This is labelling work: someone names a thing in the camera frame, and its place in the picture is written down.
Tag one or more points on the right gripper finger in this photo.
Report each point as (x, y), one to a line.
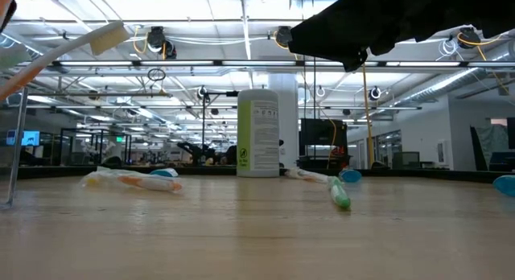
(322, 34)

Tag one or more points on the orange white toothbrush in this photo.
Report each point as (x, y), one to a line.
(153, 184)
(310, 175)
(5, 6)
(108, 38)

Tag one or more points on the clear acrylic organizer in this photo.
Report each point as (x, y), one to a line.
(17, 151)

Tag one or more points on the black background robot arm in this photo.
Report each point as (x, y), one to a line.
(197, 151)

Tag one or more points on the long ceiling light strip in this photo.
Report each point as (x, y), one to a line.
(257, 63)

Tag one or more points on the small black ceiling reel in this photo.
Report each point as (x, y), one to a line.
(375, 93)
(202, 93)

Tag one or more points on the white round pillar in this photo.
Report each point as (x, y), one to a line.
(287, 123)

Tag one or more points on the black monitor cart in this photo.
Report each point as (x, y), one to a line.
(322, 131)

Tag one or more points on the white green wipes canister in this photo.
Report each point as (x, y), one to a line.
(261, 135)

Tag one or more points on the blue lit monitor screen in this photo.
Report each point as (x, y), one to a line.
(28, 138)

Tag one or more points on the black metal table frame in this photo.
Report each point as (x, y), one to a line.
(422, 173)

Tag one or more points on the black framed glass enclosure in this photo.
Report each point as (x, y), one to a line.
(130, 149)

